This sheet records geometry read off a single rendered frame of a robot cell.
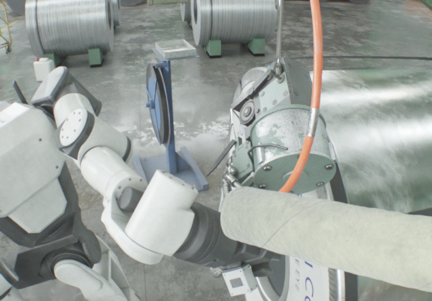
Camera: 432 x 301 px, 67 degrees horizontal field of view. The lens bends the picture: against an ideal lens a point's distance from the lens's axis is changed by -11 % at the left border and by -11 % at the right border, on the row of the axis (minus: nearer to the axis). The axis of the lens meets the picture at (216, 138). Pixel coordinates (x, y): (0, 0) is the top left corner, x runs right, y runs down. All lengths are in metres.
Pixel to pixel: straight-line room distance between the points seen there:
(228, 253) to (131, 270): 1.76
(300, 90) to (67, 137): 0.44
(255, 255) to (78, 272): 0.57
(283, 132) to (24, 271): 0.79
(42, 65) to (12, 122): 4.80
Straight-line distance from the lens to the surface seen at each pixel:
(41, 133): 0.83
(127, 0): 11.99
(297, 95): 0.68
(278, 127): 0.62
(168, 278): 2.22
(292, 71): 0.73
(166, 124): 2.46
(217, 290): 2.15
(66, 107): 0.81
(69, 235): 0.97
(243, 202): 0.21
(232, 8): 5.84
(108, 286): 1.08
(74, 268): 1.02
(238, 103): 0.84
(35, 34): 5.98
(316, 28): 0.49
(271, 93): 0.71
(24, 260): 1.05
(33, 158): 0.84
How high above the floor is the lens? 1.71
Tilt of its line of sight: 29 degrees down
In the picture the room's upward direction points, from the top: straight up
